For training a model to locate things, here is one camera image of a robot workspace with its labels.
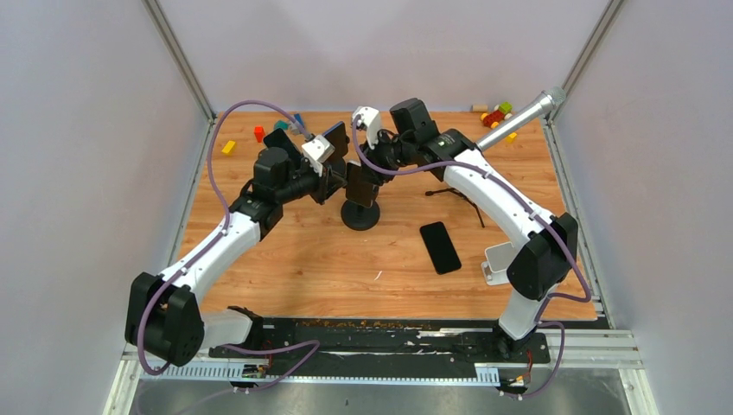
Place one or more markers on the silver aluminium phone stand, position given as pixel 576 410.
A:
pixel 498 259

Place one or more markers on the silver microphone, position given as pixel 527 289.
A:
pixel 547 101

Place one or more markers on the black mini tripod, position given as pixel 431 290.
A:
pixel 461 196

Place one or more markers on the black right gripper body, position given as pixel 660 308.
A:
pixel 394 153

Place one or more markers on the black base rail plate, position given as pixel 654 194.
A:
pixel 476 340

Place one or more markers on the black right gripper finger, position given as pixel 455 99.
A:
pixel 380 177
pixel 361 172

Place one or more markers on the black phone silver frame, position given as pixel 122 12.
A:
pixel 362 193

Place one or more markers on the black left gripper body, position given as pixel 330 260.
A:
pixel 302 185

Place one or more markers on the blue phone black screen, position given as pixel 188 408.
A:
pixel 338 138

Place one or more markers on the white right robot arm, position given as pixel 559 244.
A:
pixel 541 247

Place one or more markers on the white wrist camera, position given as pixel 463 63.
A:
pixel 318 150
pixel 368 119

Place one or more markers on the black phone dark frame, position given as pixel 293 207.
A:
pixel 439 245

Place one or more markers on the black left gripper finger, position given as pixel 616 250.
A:
pixel 336 165
pixel 332 179

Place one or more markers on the black round-base clamp stand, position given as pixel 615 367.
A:
pixel 360 218

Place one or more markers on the teal phone black screen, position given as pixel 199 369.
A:
pixel 279 139

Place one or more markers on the red block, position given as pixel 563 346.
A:
pixel 259 133

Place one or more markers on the red toy car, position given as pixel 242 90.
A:
pixel 499 114

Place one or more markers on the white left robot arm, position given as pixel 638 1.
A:
pixel 164 316

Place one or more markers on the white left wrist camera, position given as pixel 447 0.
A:
pixel 318 150

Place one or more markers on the yellow block left side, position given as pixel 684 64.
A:
pixel 229 148

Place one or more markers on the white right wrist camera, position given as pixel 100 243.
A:
pixel 368 119

